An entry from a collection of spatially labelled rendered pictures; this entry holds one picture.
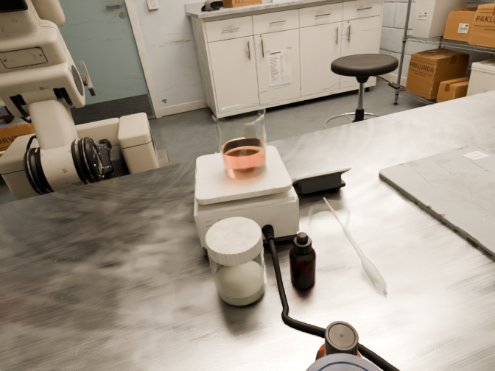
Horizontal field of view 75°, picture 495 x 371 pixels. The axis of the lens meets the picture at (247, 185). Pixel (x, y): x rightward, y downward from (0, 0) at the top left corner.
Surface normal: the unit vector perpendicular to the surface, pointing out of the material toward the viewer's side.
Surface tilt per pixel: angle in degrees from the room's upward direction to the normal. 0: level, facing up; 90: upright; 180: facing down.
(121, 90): 90
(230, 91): 90
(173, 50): 90
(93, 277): 0
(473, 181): 0
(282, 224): 90
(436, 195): 0
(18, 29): 112
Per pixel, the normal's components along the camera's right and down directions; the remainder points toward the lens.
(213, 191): -0.11, -0.84
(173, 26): 0.29, 0.48
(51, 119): 0.22, 0.06
